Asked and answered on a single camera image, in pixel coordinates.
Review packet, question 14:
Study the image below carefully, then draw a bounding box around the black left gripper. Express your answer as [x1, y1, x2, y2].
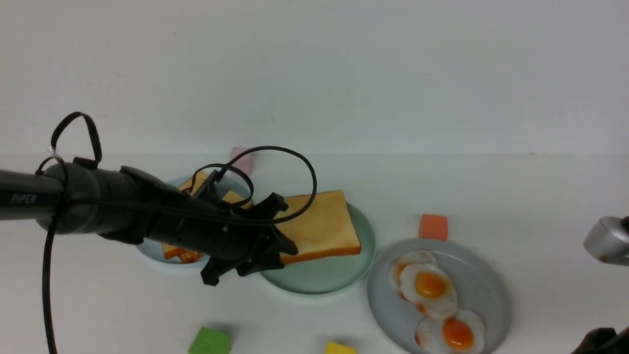
[98, 166, 299, 286]

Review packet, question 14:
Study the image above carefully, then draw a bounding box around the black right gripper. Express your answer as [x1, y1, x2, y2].
[572, 327, 629, 354]

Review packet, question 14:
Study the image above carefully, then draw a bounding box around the fried egg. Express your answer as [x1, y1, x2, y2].
[387, 249, 439, 302]
[415, 309, 486, 354]
[399, 264, 458, 321]

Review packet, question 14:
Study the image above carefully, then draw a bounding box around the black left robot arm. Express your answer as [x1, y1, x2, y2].
[0, 160, 298, 286]

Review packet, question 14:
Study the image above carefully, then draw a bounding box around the pink foam cube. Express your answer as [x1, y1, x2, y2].
[230, 147, 254, 177]

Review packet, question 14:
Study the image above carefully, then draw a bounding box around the mint green center plate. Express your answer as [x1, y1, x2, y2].
[261, 203, 377, 296]

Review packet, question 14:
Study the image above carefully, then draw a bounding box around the light blue bread plate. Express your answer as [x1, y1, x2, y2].
[136, 174, 249, 272]

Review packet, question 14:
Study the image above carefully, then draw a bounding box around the grey egg plate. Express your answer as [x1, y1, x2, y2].
[366, 239, 512, 354]

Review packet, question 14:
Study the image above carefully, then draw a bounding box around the green foam cube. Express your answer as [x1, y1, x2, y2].
[187, 327, 232, 354]

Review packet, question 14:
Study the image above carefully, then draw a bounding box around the yellow foam cube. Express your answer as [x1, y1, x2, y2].
[324, 341, 357, 354]

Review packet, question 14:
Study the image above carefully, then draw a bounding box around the orange foam cube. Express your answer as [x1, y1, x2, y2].
[418, 214, 449, 241]

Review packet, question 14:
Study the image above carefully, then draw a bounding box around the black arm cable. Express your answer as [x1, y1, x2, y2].
[41, 112, 317, 354]

